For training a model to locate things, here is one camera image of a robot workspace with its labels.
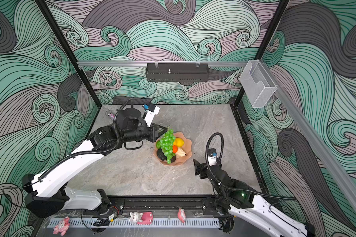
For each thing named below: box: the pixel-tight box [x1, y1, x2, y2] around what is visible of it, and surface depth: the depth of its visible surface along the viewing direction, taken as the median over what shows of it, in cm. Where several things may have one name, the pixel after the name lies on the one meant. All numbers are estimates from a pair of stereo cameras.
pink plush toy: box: [52, 216, 71, 237], surface depth 67 cm
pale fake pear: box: [175, 147, 186, 158], surface depth 88 cm
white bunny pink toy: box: [129, 211, 154, 225], surface depth 68 cm
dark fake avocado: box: [157, 148, 167, 161], surface depth 85 cm
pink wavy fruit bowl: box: [170, 131, 193, 166], surface depth 90 cm
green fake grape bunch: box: [156, 128, 176, 165], surface depth 67 cm
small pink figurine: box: [177, 207, 186, 224], surface depth 68 cm
